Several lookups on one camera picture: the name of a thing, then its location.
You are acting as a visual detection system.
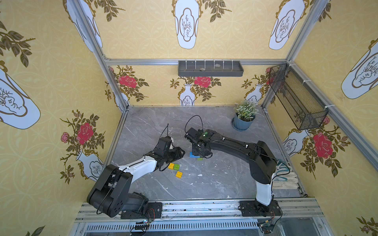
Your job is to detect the blue long lego brick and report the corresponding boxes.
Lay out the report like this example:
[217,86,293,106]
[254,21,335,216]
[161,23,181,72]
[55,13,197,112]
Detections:
[190,152,199,158]

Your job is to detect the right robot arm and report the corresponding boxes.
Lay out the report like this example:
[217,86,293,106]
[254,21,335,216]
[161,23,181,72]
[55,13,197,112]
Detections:
[185,128,278,207]

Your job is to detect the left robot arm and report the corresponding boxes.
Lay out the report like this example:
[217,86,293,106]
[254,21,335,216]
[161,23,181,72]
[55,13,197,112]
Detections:
[87,136,185,217]

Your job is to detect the potted plant blue pot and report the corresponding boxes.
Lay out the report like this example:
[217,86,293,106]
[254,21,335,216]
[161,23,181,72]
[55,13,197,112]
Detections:
[232,101,258,131]

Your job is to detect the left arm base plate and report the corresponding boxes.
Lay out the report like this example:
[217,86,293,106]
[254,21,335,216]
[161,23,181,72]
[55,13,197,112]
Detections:
[121,202,162,219]

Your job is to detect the grey wall shelf tray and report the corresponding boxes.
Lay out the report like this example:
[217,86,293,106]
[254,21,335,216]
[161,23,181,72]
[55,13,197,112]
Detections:
[178,60,244,77]

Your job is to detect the left circuit board wires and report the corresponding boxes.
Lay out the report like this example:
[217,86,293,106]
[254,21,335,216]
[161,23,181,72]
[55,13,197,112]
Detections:
[129,208,156,234]

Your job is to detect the circuit board wires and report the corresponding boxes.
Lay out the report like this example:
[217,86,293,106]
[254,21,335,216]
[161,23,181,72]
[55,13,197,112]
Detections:
[129,208,156,234]
[256,212,287,235]

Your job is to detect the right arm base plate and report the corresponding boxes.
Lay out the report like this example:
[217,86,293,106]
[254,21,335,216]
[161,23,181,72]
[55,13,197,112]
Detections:
[238,200,282,218]

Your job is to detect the black wire mesh basket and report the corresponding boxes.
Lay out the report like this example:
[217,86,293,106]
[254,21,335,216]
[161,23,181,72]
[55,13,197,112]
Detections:
[268,64,328,130]

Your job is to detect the right circuit board wires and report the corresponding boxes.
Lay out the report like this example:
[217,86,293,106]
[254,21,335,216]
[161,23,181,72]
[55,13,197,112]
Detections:
[256,212,287,235]

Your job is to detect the aluminium front rail frame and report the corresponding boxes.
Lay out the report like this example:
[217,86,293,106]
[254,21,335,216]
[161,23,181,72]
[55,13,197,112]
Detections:
[70,198,333,236]

